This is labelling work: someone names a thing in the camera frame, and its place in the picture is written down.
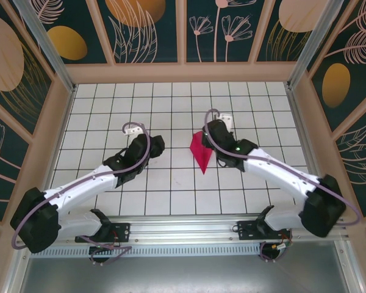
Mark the aluminium corner post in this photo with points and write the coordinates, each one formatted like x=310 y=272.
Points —
x=314 y=39
x=45 y=42

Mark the aluminium side rail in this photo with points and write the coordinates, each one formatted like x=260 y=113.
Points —
x=307 y=152

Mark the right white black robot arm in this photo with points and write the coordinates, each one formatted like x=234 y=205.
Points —
x=277 y=171

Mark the grey sheet metal panel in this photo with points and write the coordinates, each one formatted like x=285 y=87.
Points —
x=183 y=274

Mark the pink paper sheet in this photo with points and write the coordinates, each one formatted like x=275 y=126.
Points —
x=199 y=155

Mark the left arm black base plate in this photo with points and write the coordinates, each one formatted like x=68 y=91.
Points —
x=123 y=233

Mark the yellow power connector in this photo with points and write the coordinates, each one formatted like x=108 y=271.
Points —
x=274 y=246

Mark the long aluminium base rail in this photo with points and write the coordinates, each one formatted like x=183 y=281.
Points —
x=183 y=229

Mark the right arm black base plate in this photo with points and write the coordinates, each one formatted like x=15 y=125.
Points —
x=245 y=232

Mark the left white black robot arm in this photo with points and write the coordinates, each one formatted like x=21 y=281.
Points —
x=79 y=186

